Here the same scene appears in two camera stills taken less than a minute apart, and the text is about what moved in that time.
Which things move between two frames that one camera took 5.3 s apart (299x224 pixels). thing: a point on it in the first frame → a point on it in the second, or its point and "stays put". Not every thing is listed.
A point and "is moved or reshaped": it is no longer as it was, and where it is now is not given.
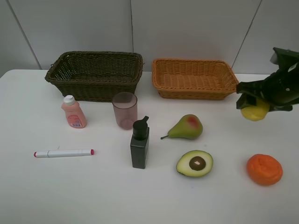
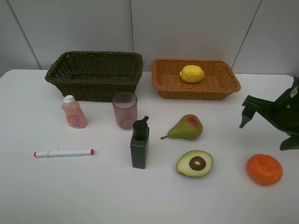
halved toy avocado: x=195 y=163 stays put
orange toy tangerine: x=263 y=170 stays put
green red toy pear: x=190 y=127 stays put
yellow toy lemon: x=256 y=113 is moved or reshaped
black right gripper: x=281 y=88 → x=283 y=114
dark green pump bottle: x=139 y=143 stays put
